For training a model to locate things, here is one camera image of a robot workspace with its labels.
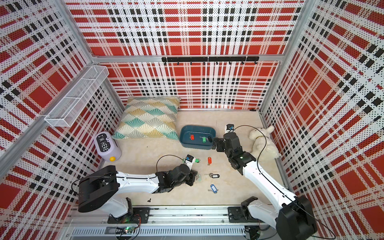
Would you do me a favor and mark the blue tag key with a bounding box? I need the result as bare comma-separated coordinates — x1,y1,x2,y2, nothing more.
208,184,218,194

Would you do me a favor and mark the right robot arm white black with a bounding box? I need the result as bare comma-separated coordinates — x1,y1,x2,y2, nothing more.
212,132,318,240

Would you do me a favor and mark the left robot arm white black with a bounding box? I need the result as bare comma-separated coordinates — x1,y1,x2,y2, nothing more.
78,164,198,219

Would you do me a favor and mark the teal storage box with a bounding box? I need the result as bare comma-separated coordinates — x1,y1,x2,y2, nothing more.
179,125,216,150

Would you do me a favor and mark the white plush toy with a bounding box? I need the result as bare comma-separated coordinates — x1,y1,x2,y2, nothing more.
249,126,282,164

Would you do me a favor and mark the green circuit board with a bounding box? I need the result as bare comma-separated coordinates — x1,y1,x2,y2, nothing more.
115,227,136,235

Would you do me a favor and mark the fan pattern cushion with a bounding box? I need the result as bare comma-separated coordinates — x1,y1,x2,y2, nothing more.
113,96,181,141

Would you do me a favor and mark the lavender I'm here jug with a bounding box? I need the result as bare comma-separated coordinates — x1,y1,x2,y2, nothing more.
94,131,122,163

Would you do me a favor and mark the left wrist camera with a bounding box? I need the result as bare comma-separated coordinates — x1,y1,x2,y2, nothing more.
184,155,195,170

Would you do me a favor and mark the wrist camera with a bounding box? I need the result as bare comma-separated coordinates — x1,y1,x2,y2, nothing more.
184,155,195,170
225,124,235,134

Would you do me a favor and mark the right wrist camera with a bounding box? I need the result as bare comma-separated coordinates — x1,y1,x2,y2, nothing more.
225,124,235,134

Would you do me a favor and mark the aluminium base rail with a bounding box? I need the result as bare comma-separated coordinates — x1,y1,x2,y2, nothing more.
59,205,313,238

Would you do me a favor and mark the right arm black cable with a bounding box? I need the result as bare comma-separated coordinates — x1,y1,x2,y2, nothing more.
232,125,337,240

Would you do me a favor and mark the black hook rail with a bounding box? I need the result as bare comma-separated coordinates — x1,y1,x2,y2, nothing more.
162,56,260,64

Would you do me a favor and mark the white wire mesh shelf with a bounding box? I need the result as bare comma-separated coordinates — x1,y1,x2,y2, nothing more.
45,65,109,127

